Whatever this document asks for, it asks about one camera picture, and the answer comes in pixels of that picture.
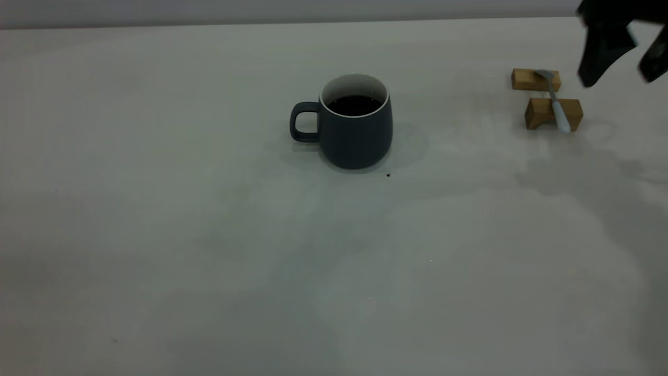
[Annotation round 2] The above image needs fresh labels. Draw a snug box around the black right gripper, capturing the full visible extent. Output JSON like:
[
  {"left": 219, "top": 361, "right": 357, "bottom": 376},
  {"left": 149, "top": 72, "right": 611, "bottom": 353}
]
[{"left": 576, "top": 0, "right": 668, "bottom": 88}]

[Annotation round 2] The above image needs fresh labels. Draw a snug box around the metal spoon with pale handle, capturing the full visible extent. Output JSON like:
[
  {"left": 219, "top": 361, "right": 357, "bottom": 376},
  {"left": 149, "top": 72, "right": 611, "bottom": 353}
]
[{"left": 534, "top": 69, "right": 571, "bottom": 134}]

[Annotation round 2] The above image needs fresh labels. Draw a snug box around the dark grey ceramic mug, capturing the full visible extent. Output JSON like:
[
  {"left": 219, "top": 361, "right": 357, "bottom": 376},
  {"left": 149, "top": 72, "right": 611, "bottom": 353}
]
[{"left": 290, "top": 73, "right": 393, "bottom": 170}]

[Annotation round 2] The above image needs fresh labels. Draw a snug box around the arched wooden block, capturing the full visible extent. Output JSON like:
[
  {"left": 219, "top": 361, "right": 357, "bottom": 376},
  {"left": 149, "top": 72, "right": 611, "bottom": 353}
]
[{"left": 524, "top": 98, "right": 583, "bottom": 132}]

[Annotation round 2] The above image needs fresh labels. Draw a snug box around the flat wooden block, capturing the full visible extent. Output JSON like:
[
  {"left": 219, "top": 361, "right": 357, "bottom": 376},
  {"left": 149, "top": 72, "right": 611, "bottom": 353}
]
[{"left": 511, "top": 68, "right": 562, "bottom": 92}]

